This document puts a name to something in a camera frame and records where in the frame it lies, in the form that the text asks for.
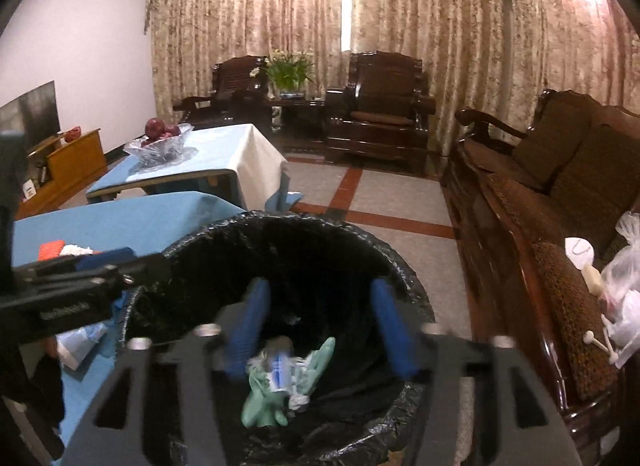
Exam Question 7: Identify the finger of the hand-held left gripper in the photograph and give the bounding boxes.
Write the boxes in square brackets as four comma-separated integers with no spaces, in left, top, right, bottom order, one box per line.
[60,246,136,271]
[14,252,168,299]

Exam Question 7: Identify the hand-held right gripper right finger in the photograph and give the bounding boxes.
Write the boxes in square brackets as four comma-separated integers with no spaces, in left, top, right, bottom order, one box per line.
[369,277,583,466]

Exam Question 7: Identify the dark wooden sofa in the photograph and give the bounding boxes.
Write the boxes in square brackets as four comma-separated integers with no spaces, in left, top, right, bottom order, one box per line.
[440,90,640,447]

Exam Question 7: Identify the wooden television cabinet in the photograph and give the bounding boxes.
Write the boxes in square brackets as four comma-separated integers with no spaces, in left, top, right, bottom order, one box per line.
[15,128,108,219]

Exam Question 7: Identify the blue white packet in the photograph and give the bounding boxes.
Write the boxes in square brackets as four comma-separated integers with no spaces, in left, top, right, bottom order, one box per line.
[56,322,110,372]

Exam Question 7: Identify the dark wooden side table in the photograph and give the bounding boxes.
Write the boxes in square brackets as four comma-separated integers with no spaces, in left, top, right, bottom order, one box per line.
[260,98,328,147]

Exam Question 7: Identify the green rubber glove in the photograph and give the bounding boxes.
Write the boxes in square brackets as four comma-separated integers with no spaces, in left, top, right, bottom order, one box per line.
[241,336,337,429]

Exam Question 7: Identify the plain blue tablecloth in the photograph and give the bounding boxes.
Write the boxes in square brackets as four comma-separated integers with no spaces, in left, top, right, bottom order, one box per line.
[12,191,248,447]

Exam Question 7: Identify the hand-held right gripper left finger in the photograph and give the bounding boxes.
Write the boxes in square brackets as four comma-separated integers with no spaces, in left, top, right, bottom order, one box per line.
[62,277,273,466]

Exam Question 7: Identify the white blue wrapper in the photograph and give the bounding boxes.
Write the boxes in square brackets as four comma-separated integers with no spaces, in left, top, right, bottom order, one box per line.
[247,338,313,412]

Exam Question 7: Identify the flat screen television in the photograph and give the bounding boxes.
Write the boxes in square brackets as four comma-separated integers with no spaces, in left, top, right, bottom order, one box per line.
[0,80,62,147]

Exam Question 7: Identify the brown seat cushion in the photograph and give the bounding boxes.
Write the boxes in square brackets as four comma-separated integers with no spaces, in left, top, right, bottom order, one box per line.
[350,110,416,127]

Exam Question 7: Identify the potted flowering plant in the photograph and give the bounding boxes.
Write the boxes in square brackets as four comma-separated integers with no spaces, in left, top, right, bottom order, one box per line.
[250,50,316,99]

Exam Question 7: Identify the blue white tablecloth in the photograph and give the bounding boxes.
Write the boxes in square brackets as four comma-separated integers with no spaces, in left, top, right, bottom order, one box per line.
[86,123,306,211]

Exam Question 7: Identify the floral beige curtains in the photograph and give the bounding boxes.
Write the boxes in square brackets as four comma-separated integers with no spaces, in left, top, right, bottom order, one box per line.
[145,0,640,181]

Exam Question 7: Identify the white plastic sticks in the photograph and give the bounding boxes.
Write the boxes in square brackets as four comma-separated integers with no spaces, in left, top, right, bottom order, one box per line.
[584,328,626,364]

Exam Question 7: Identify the dark wooden armchair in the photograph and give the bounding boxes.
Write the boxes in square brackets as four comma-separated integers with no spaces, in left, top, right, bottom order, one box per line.
[172,56,273,131]
[325,52,437,174]

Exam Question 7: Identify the cream plastic piece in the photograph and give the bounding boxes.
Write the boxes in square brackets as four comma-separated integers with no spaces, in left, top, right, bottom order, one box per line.
[582,266,604,297]

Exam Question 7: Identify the trash bin with black bag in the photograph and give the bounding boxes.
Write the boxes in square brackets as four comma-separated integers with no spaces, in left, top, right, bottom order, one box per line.
[116,211,436,466]

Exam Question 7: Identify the glass fruit bowl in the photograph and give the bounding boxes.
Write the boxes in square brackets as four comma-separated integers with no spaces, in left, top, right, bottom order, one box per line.
[123,123,198,169]

